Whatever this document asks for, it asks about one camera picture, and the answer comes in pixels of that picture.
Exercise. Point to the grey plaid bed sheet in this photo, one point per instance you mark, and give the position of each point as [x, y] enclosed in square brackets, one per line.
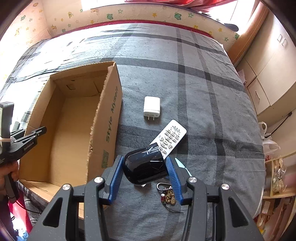
[199, 88]

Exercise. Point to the white plastic bag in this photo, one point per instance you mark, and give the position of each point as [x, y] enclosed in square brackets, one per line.
[270, 147]

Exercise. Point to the person's left hand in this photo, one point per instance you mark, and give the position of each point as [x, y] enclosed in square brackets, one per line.
[11, 168]

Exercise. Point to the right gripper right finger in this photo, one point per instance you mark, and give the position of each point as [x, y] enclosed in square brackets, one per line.
[178, 178]

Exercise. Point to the red blanket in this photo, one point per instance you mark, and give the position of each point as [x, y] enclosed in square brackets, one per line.
[20, 218]

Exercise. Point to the black glossy jar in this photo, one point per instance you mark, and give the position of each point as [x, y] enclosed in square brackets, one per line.
[145, 165]

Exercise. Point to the wooden shelf with items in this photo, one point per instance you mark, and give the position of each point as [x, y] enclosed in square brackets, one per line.
[278, 201]

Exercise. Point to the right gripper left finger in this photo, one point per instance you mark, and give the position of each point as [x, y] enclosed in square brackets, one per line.
[112, 181]

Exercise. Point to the beige wardrobe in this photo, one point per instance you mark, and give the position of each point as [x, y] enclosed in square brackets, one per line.
[269, 72]

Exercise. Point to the teal lotion bottle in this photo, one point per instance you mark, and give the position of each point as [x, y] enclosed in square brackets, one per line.
[181, 165]

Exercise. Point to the white remote control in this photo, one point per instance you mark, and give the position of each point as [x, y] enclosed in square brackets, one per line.
[169, 137]

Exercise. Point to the brown cardboard box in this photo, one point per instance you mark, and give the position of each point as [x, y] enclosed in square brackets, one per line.
[80, 108]

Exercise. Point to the red curtain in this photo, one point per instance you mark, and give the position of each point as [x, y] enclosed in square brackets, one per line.
[196, 5]

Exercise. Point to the white power adapter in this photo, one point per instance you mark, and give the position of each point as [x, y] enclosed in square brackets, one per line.
[152, 107]

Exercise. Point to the metal keychain with charms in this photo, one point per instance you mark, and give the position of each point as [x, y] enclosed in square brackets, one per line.
[167, 196]

